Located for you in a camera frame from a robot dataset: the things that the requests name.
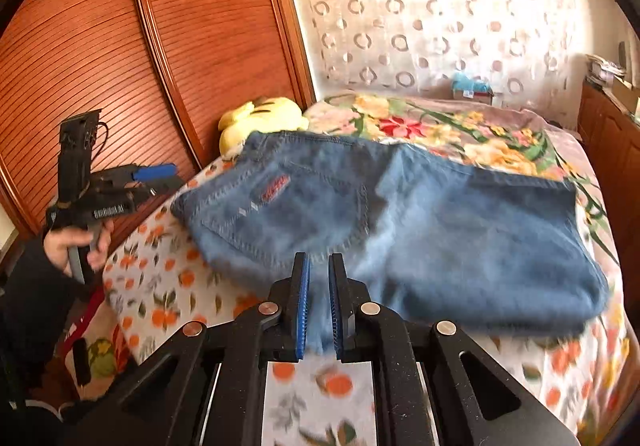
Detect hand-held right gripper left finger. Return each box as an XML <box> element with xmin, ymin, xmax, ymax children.
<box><xmin>75</xmin><ymin>252</ymin><xmax>312</xmax><ymax>446</ymax></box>

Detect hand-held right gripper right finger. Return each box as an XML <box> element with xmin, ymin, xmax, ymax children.
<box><xmin>327</xmin><ymin>252</ymin><xmax>581</xmax><ymax>446</ymax></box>

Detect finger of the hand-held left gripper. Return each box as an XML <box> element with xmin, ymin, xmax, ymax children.
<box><xmin>132</xmin><ymin>174</ymin><xmax>186</xmax><ymax>197</ymax></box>
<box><xmin>102</xmin><ymin>163</ymin><xmax>177</xmax><ymax>184</ymax></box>

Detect blue denim pants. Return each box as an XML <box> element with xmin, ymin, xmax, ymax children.
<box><xmin>170</xmin><ymin>130</ymin><xmax>611</xmax><ymax>357</ymax></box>

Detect person's left forearm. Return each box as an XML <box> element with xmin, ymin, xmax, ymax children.
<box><xmin>0</xmin><ymin>241</ymin><xmax>96</xmax><ymax>387</ymax></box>

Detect person's left hand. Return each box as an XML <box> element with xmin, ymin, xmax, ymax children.
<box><xmin>42</xmin><ymin>220</ymin><xmax>114</xmax><ymax>275</ymax></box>

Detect orange-print bed sheet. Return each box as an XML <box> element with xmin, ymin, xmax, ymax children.
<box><xmin>82</xmin><ymin>153</ymin><xmax>633</xmax><ymax>446</ymax></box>

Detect yellow plush toy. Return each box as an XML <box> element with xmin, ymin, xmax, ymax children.
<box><xmin>218</xmin><ymin>96</ymin><xmax>310</xmax><ymax>159</ymax></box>

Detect wooden louvered wardrobe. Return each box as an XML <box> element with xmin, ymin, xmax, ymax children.
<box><xmin>0</xmin><ymin>0</ymin><xmax>317</xmax><ymax>247</ymax></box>

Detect small box with blue packet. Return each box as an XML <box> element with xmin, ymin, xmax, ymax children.
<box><xmin>451</xmin><ymin>72</ymin><xmax>496</xmax><ymax>105</ymax></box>

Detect wooden side cabinet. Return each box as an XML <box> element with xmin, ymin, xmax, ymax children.
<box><xmin>577</xmin><ymin>80</ymin><xmax>640</xmax><ymax>267</ymax></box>

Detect stack of papers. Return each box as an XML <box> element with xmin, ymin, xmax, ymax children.
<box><xmin>585</xmin><ymin>53</ymin><xmax>626</xmax><ymax>86</ymax></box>

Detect cardboard box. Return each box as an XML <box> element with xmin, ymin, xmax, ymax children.
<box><xmin>612</xmin><ymin>76</ymin><xmax>640</xmax><ymax>114</ymax></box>

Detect circle-patterned wall cloth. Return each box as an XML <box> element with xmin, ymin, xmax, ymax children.
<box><xmin>282</xmin><ymin>0</ymin><xmax>588</xmax><ymax>127</ymax></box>

